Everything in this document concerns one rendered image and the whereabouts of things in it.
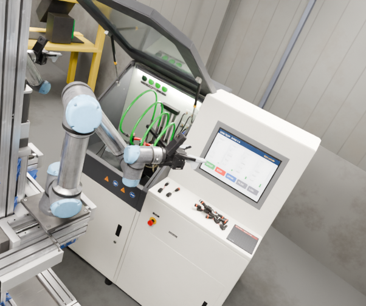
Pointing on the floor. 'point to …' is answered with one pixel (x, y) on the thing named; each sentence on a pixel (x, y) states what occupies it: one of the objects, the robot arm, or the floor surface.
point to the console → (263, 214)
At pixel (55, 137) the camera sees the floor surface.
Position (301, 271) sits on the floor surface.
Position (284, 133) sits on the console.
